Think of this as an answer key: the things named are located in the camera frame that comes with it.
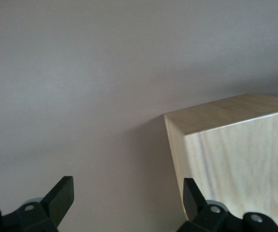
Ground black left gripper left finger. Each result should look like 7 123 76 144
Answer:
0 176 75 232

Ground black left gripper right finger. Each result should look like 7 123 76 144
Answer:
177 178 278 232

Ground light wooden drawer box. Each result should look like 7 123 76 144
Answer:
163 93 278 232

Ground brown table mat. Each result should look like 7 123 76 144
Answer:
0 0 278 232

